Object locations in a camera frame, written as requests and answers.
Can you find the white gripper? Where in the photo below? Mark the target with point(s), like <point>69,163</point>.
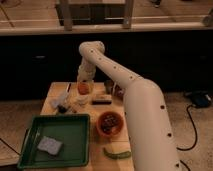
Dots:
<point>85,76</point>

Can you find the blue grey sponge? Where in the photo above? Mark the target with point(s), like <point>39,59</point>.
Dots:
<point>49,145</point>

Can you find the orange bowl with dark contents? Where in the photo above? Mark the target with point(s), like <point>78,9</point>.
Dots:
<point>109,124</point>

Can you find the black and tan eraser block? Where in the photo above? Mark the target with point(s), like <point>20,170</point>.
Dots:
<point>102,99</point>

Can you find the dark floor device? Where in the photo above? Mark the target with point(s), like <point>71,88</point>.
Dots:
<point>199,99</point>

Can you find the dark small cup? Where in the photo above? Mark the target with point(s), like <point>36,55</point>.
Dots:
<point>109,84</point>

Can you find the green plastic tray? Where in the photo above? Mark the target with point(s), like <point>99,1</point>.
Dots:
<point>72,130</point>

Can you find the dark red bowl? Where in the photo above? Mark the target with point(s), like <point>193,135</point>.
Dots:
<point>118,92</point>

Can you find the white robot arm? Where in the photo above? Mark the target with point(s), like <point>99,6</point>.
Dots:
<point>151,137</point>

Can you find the crumpled plastic wrapper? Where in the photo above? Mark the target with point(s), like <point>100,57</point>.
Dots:
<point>59,100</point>

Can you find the wooden frame stand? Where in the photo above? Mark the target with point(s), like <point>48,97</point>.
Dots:
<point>95,14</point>

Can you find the small dark clip items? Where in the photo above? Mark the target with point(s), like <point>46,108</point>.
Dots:
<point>64,109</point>

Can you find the red orange apple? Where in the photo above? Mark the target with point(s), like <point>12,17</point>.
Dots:
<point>83,88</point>

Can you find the green chili pepper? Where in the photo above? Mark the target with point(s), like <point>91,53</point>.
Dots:
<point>117,156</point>

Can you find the white paper cup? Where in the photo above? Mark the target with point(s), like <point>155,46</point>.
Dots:
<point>81,99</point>

